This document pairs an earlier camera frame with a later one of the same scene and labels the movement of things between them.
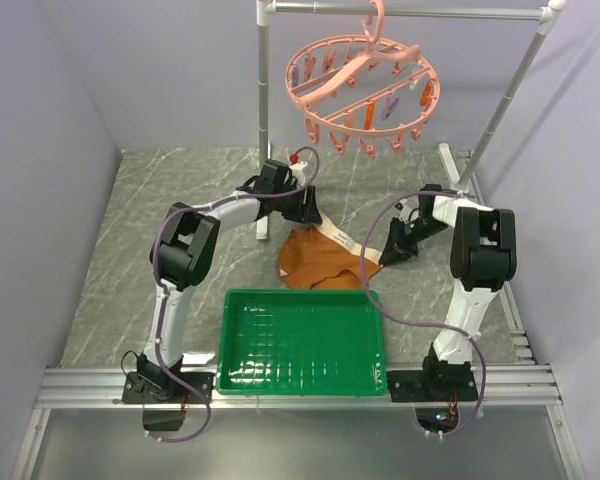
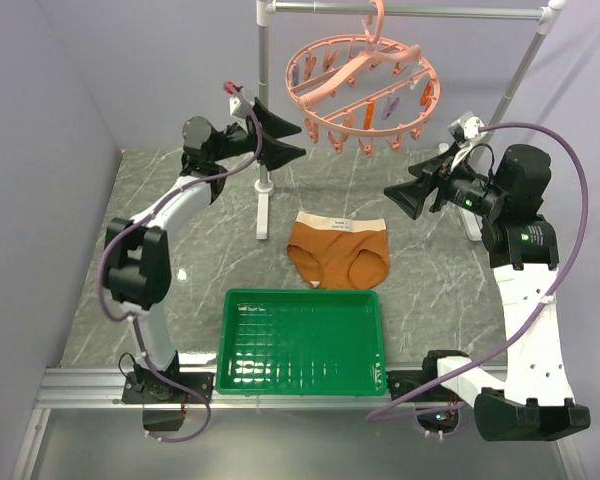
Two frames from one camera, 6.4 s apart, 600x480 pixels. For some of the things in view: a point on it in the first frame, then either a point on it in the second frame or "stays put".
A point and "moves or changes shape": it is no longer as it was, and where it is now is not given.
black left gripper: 306,213 -> 274,151
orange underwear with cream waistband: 319,256 moves or changes shape
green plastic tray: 309,342 stays put
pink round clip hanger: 364,89 stays put
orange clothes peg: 369,116 stays put
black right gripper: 396,248 -> 439,171
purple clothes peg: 389,107 stays put
